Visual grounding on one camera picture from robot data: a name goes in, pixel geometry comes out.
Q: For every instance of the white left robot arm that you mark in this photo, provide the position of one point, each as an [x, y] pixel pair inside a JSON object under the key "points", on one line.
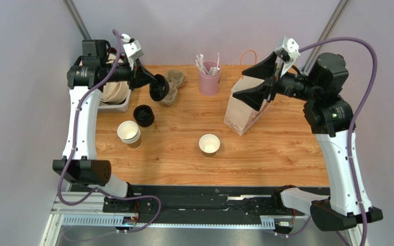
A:
{"points": [[79, 163]]}

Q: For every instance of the stack of black lids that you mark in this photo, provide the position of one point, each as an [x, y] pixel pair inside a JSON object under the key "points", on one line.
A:
{"points": [[143, 115]]}

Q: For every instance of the pink straw holder cup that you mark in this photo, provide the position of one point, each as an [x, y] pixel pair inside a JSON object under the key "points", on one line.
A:
{"points": [[209, 84]]}

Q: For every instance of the aluminium frame post right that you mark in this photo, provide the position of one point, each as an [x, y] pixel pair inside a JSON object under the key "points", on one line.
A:
{"points": [[328, 29]]}

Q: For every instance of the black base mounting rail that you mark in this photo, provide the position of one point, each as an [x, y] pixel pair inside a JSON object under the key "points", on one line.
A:
{"points": [[200, 204]]}

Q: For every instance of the aluminium frame post left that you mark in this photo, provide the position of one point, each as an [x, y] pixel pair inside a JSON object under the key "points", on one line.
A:
{"points": [[77, 19]]}

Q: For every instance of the brown paper cup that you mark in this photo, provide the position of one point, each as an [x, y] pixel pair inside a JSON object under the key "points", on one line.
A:
{"points": [[209, 144]]}

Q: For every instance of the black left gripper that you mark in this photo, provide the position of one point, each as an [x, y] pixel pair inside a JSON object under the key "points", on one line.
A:
{"points": [[144, 78]]}

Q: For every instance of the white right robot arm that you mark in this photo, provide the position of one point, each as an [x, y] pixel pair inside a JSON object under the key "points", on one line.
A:
{"points": [[329, 117]]}

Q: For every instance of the white paper takeout bag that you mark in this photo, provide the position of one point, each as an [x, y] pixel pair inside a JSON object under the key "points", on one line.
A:
{"points": [[239, 116]]}

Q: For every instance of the wrapped white straw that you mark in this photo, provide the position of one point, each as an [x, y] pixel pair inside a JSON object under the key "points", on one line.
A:
{"points": [[218, 61], [213, 71], [199, 63]]}

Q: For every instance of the black plastic cup lid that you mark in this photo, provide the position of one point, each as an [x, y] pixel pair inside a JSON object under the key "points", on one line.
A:
{"points": [[159, 89]]}

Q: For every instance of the stack of brown paper cups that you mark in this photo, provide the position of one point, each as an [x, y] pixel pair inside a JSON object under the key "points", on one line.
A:
{"points": [[130, 134]]}

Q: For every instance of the white plastic basket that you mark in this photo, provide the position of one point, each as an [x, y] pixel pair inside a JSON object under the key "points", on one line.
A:
{"points": [[116, 108]]}

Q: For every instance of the beige bucket hat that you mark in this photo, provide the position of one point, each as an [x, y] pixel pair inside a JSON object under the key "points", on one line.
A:
{"points": [[114, 93]]}

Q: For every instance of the aluminium frame post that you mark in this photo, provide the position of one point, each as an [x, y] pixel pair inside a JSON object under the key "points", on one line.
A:
{"points": [[328, 29], [77, 19]]}

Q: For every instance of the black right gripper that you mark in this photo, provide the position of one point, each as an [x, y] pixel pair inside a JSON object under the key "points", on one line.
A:
{"points": [[273, 82]]}

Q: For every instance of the lower cardboard cup carrier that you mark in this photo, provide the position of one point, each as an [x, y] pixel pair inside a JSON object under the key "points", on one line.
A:
{"points": [[175, 79]]}

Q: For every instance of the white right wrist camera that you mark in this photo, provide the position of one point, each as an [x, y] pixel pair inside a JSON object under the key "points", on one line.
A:
{"points": [[288, 52]]}

